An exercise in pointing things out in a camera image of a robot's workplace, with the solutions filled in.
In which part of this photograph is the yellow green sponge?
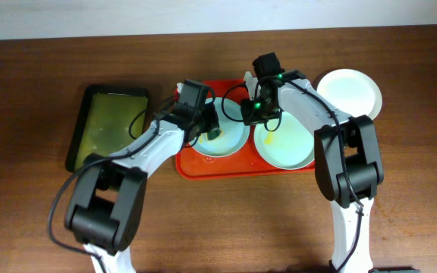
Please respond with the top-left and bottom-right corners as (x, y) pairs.
(199, 128), (222, 143)

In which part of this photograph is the light blue plate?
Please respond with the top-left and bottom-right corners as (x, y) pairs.
(193, 97), (250, 157)

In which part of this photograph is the pale green plate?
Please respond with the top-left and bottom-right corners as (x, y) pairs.
(253, 112), (314, 170)

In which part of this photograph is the white plate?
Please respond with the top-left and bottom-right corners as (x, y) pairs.
(316, 69), (382, 119)

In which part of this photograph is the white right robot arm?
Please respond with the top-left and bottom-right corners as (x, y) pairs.
(241, 52), (384, 272)

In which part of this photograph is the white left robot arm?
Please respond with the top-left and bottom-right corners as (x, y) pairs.
(64, 80), (219, 272)

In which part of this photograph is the red plastic tray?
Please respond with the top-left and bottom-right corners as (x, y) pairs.
(174, 79), (315, 180)

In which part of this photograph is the black tray with soapy water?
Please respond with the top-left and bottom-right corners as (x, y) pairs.
(64, 84), (149, 172)

